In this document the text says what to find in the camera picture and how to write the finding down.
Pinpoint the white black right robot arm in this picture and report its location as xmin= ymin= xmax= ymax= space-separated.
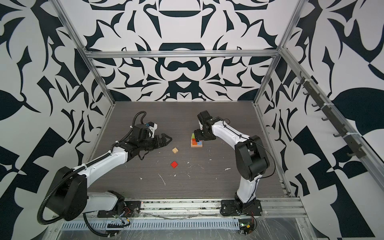
xmin=194 ymin=111 xmax=270 ymax=209

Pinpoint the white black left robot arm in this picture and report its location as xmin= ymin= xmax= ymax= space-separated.
xmin=37 ymin=134 xmax=173 ymax=225

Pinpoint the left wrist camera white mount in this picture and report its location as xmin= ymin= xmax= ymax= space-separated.
xmin=146 ymin=122 xmax=158 ymax=138

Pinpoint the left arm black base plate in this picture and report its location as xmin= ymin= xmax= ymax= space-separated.
xmin=97 ymin=201 xmax=142 ymax=218

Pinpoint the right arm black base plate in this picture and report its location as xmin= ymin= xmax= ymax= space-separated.
xmin=220 ymin=199 xmax=263 ymax=217

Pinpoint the black corrugated cable conduit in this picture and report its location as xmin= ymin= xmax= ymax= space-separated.
xmin=37 ymin=151 xmax=112 ymax=226

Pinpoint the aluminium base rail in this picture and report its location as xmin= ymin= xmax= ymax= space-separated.
xmin=139 ymin=198 xmax=307 ymax=218

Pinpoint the aluminium horizontal frame bar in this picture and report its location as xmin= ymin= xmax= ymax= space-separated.
xmin=85 ymin=50 xmax=278 ymax=59

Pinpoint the white slotted cable duct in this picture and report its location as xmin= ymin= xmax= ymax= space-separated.
xmin=59 ymin=218 xmax=241 ymax=231

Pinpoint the aluminium corner frame post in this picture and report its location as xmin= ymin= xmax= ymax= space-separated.
xmin=49 ymin=1 xmax=115 ymax=107

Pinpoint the black wall hook rack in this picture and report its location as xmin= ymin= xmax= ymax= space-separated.
xmin=297 ymin=74 xmax=367 ymax=159

